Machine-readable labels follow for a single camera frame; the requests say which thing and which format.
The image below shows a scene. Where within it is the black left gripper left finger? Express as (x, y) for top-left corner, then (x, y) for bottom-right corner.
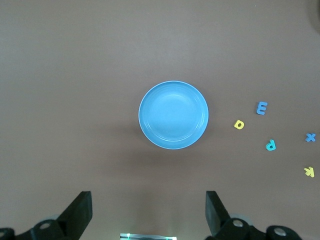
(0, 191), (93, 240)

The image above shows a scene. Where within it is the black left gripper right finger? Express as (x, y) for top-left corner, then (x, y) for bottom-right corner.
(204, 190), (305, 240)

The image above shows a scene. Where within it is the teal foam letter P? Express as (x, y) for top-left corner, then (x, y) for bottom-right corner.
(265, 138), (277, 152)

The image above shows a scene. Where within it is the blue foam letter E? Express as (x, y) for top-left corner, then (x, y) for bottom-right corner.
(256, 101), (269, 116)

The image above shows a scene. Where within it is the blue plate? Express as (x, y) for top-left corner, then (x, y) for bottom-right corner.
(138, 80), (210, 150)

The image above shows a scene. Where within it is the brown table cover mat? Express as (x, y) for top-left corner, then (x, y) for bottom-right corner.
(0, 0), (320, 240)

